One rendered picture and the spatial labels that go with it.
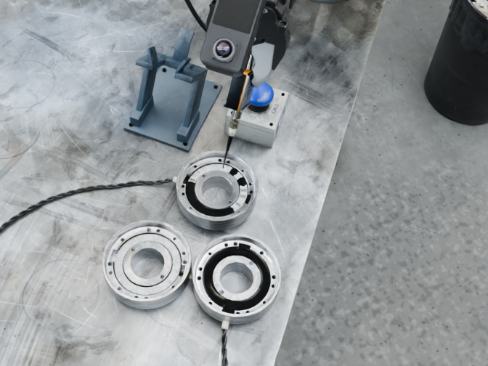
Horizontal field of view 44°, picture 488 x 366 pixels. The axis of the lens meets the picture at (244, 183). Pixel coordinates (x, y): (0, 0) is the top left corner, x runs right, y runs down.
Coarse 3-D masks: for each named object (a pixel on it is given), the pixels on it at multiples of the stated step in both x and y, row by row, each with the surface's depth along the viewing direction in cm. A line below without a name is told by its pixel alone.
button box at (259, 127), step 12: (276, 96) 84; (252, 108) 82; (264, 108) 83; (276, 108) 83; (228, 120) 83; (240, 120) 82; (252, 120) 82; (264, 120) 82; (276, 120) 82; (228, 132) 85; (240, 132) 84; (252, 132) 83; (264, 132) 82; (276, 132) 84; (264, 144) 85
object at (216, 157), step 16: (192, 160) 79; (208, 160) 80; (240, 160) 79; (208, 176) 79; (224, 176) 79; (176, 192) 76; (256, 192) 76; (192, 208) 76; (240, 208) 76; (208, 224) 75; (224, 224) 75
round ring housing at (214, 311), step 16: (224, 240) 74; (240, 240) 74; (256, 240) 73; (208, 256) 73; (240, 256) 73; (272, 256) 72; (192, 272) 70; (224, 272) 74; (256, 272) 72; (272, 272) 72; (224, 288) 71; (256, 288) 71; (272, 288) 71; (208, 304) 68; (272, 304) 71; (224, 320) 70; (240, 320) 69
